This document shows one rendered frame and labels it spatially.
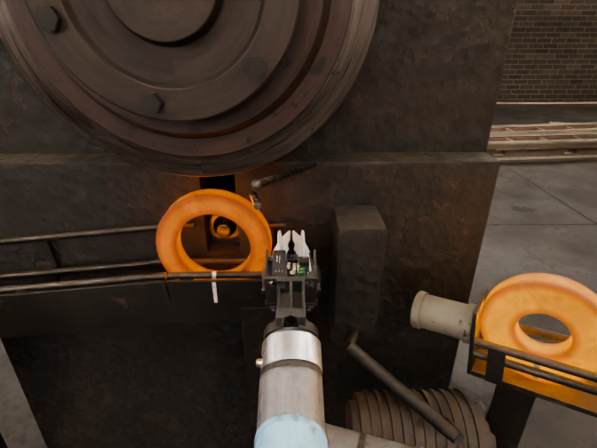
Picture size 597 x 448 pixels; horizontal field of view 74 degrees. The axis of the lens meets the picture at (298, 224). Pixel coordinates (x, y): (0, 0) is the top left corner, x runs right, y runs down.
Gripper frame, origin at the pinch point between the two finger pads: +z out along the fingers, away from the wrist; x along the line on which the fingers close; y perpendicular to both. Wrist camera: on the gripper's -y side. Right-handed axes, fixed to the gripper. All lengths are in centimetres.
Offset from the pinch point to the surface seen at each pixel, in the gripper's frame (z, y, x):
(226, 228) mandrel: 5.6, -2.5, 12.0
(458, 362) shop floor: 21, -86, -59
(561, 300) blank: -17.8, 7.5, -33.7
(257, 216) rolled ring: -1.1, 6.5, 5.3
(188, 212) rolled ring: -0.9, 7.4, 15.7
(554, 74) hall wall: 566, -215, -415
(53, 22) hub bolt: -3.4, 35.3, 23.5
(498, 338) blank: -17.5, -1.9, -29.3
